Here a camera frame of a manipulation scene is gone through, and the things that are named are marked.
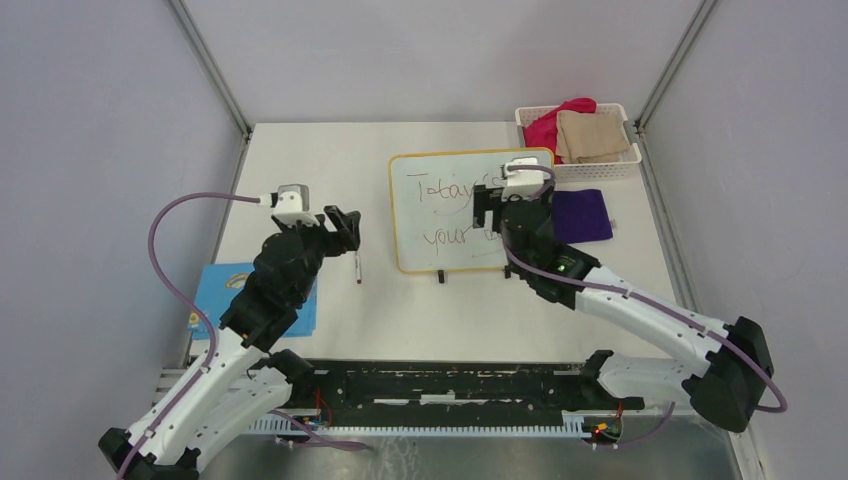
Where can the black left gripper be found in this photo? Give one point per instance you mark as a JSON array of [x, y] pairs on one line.
[[346, 223]]

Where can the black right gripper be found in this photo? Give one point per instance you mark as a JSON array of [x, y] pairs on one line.
[[483, 200]]

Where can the red capped whiteboard marker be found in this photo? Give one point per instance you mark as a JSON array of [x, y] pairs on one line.
[[358, 268]]

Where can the yellow framed whiteboard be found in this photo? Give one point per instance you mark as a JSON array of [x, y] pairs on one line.
[[432, 206]]

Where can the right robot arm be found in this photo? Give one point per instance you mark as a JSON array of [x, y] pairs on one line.
[[721, 370]]

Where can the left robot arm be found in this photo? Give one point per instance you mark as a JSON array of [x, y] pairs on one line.
[[239, 379]]

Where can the white perforated basket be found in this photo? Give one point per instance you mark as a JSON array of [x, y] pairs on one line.
[[628, 163]]

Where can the red cloth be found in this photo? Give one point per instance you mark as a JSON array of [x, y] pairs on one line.
[[542, 132]]

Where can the purple cloth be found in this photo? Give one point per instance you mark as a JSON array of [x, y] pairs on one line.
[[580, 217]]

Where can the beige cloth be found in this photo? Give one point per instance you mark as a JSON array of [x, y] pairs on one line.
[[589, 138]]

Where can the blue patterned cloth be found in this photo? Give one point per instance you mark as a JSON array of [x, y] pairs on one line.
[[220, 283]]

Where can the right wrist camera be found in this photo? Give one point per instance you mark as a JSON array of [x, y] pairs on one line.
[[526, 179]]

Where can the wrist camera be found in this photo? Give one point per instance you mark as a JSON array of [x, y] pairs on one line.
[[290, 206], [526, 179]]

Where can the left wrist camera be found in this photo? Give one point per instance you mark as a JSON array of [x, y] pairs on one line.
[[290, 206]]

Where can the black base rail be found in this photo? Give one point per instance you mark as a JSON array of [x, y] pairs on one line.
[[360, 393]]

